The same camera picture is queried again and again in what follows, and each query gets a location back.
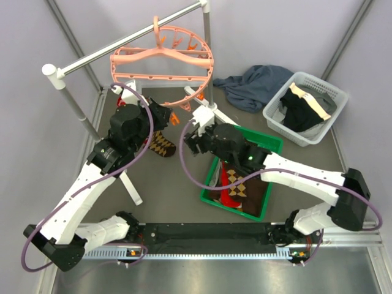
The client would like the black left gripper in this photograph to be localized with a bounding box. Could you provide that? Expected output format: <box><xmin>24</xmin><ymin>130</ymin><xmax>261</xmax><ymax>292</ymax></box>
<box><xmin>130</xmin><ymin>96</ymin><xmax>173</xmax><ymax>153</ymax></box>

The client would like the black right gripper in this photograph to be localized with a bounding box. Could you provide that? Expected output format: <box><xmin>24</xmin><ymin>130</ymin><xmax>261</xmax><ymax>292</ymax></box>
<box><xmin>186</xmin><ymin>122</ymin><xmax>236</xmax><ymax>165</ymax></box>

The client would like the brown argyle sock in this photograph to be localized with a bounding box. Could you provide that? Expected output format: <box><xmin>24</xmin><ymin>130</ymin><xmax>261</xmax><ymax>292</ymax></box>
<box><xmin>227</xmin><ymin>169</ymin><xmax>246</xmax><ymax>197</ymax></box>
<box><xmin>148</xmin><ymin>130</ymin><xmax>176</xmax><ymax>158</ymax></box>

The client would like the pink round clip hanger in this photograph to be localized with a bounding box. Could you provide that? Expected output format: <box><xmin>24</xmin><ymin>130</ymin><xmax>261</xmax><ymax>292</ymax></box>
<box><xmin>110</xmin><ymin>16</ymin><xmax>214</xmax><ymax>111</ymax></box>

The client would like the red white striped sock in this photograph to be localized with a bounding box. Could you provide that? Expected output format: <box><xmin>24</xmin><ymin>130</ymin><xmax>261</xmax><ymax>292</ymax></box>
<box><xmin>117</xmin><ymin>97</ymin><xmax>126</xmax><ymax>107</ymax></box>

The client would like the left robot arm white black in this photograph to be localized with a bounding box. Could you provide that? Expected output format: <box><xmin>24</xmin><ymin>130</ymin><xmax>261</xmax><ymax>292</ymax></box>
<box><xmin>23</xmin><ymin>100</ymin><xmax>172</xmax><ymax>272</ymax></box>

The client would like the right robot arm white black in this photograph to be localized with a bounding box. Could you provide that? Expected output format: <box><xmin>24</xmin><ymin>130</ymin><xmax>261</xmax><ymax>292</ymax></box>
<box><xmin>179</xmin><ymin>123</ymin><xmax>370</xmax><ymax>243</ymax></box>

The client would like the green plastic crate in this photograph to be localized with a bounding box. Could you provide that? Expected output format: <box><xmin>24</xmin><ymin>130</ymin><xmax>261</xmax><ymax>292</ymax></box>
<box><xmin>200</xmin><ymin>124</ymin><xmax>283</xmax><ymax>222</ymax></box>

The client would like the blue grey cloth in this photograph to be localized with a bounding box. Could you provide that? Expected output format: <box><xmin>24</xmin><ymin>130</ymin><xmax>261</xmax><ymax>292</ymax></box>
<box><xmin>213</xmin><ymin>65</ymin><xmax>294</xmax><ymax>113</ymax></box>

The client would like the dark brown sock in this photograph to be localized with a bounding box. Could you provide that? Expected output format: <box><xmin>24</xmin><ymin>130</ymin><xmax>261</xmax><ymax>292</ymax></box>
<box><xmin>231</xmin><ymin>178</ymin><xmax>268</xmax><ymax>217</ymax></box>

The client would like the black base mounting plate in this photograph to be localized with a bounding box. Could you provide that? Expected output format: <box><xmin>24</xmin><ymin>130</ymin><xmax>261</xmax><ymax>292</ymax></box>
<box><xmin>137</xmin><ymin>222</ymin><xmax>276</xmax><ymax>254</ymax></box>

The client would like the black cream garment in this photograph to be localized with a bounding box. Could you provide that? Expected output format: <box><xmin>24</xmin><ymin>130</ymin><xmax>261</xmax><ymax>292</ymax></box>
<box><xmin>276</xmin><ymin>88</ymin><xmax>324</xmax><ymax>132</ymax></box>

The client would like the white plastic laundry basket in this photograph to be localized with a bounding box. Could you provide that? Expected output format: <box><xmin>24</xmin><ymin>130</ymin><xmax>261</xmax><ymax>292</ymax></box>
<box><xmin>262</xmin><ymin>72</ymin><xmax>349</xmax><ymax>147</ymax></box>

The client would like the white and silver drying rack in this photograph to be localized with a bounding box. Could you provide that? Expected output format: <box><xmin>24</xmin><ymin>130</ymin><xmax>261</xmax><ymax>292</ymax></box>
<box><xmin>42</xmin><ymin>1</ymin><xmax>238</xmax><ymax>205</ymax></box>

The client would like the grey garment in basket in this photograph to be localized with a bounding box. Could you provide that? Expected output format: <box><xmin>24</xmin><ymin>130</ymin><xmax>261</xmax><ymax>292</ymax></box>
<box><xmin>298</xmin><ymin>85</ymin><xmax>337</xmax><ymax>115</ymax></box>

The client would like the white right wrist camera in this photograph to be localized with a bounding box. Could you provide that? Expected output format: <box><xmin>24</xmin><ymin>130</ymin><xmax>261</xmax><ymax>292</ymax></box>
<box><xmin>192</xmin><ymin>105</ymin><xmax>215</xmax><ymax>137</ymax></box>

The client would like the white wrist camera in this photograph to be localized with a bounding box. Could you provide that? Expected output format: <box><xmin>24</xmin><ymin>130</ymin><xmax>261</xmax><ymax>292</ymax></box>
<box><xmin>192</xmin><ymin>105</ymin><xmax>215</xmax><ymax>137</ymax></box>
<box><xmin>111</xmin><ymin>79</ymin><xmax>139</xmax><ymax>105</ymax></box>

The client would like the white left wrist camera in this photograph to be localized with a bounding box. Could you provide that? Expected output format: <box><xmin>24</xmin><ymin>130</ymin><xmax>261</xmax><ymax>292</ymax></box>
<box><xmin>111</xmin><ymin>79</ymin><xmax>139</xmax><ymax>105</ymax></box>

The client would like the grey slotted cable duct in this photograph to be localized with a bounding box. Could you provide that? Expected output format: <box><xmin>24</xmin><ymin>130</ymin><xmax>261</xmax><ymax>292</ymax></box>
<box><xmin>82</xmin><ymin>246</ymin><xmax>293</xmax><ymax>261</ymax></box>

